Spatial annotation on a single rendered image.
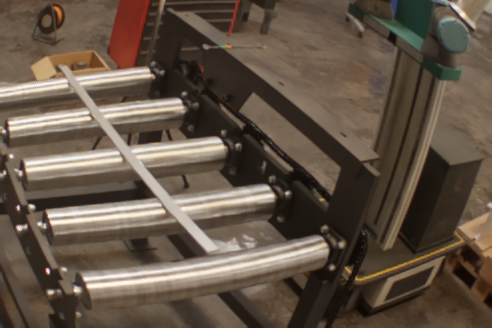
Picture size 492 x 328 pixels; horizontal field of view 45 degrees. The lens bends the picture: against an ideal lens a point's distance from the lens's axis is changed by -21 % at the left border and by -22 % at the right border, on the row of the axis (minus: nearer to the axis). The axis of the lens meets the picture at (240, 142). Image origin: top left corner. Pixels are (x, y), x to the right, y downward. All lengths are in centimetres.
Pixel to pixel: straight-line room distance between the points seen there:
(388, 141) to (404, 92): 26
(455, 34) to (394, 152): 100
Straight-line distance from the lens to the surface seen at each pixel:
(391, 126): 319
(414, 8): 293
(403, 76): 310
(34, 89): 273
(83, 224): 199
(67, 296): 167
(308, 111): 224
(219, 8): 479
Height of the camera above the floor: 206
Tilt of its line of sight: 27 degrees down
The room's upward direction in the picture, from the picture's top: 13 degrees clockwise
